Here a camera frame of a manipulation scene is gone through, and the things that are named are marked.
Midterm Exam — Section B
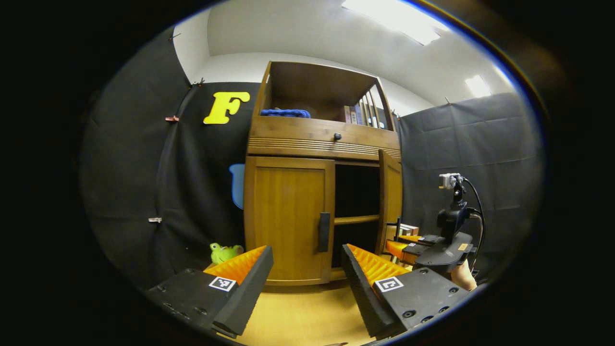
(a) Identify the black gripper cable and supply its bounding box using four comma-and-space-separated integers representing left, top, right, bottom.
461, 178, 486, 272

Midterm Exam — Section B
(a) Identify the blue folded cloth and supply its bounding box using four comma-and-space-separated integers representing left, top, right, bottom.
260, 108, 311, 119

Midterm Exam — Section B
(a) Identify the wooden shoe cabinet door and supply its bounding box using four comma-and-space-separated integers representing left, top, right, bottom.
244, 156, 336, 285
376, 149, 404, 255

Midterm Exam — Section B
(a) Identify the black backdrop cloth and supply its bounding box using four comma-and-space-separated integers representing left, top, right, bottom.
79, 26, 546, 289

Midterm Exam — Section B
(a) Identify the ceiling light panel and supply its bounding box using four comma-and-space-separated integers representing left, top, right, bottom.
465, 74, 492, 98
342, 0, 450, 46

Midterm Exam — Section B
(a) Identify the green plush frog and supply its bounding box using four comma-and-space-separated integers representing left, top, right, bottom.
210, 243, 244, 265

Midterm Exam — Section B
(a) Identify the wooden inner shelf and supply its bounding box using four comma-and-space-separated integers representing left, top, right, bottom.
335, 215, 380, 225

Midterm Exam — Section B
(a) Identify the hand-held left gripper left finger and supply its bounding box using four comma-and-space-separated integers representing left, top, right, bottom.
147, 245, 274, 337

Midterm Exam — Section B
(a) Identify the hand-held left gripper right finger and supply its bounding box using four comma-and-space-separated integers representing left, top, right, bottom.
341, 243, 471, 339

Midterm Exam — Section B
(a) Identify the wooden double-door shoe cabinet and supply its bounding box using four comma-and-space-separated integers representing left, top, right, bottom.
244, 61, 404, 286

